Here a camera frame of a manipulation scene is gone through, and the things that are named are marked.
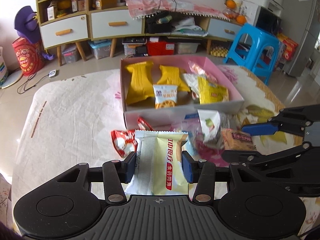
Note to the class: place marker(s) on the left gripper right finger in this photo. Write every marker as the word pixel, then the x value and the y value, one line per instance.
pixel 204 174

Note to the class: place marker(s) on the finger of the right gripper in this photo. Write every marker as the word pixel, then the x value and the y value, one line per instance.
pixel 240 153
pixel 292 120

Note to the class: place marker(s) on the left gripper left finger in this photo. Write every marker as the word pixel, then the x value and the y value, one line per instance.
pixel 113 174

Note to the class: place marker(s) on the brown cracker pack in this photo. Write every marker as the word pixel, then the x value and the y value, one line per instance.
pixel 237 140

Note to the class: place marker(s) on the red white candy bag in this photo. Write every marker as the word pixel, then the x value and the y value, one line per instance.
pixel 124 142

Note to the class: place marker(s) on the cream green biscuit pack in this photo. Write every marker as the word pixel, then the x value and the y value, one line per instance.
pixel 158 167

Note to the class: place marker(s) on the yellow printed snack pack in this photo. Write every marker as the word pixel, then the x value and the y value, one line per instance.
pixel 211 92

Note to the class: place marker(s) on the white biscuit snack pack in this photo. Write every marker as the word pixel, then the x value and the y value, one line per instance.
pixel 165 96

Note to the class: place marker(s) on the yellow snack bag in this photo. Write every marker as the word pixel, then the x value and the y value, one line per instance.
pixel 141 85
pixel 172 76

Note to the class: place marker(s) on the white snack packet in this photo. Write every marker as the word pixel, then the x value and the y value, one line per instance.
pixel 192 81

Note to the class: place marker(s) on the pink rice cracker pack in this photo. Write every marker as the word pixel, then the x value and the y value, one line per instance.
pixel 198 70

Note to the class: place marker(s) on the white blue snack pack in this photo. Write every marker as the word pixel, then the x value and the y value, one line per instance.
pixel 205 129

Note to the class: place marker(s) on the floral tablecloth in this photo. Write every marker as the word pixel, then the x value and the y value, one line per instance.
pixel 70 122

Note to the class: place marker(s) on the blue plastic stool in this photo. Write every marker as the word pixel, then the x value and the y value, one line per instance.
pixel 251 58

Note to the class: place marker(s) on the pink cardboard box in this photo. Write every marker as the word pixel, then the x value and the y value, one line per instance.
pixel 185 104

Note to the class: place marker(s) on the grey refrigerator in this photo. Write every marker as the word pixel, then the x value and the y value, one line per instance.
pixel 300 22

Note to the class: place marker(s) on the black microwave oven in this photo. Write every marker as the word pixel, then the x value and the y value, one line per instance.
pixel 268 21

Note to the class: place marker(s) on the red storage box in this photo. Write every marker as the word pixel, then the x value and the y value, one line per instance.
pixel 160 48

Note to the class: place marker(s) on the red cylindrical gift box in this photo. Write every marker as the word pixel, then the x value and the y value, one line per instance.
pixel 29 55

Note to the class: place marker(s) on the low wooden tv shelf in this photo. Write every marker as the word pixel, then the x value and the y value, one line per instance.
pixel 187 27

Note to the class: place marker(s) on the white paper shopping bag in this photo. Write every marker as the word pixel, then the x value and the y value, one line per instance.
pixel 3 68

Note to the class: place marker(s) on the wooden cabinet white drawers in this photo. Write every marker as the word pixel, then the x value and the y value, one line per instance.
pixel 78 26

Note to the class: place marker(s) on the pink cloth on shelf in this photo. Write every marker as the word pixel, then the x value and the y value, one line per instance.
pixel 147 8

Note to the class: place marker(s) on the purple plush toy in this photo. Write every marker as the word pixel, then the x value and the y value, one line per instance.
pixel 26 24

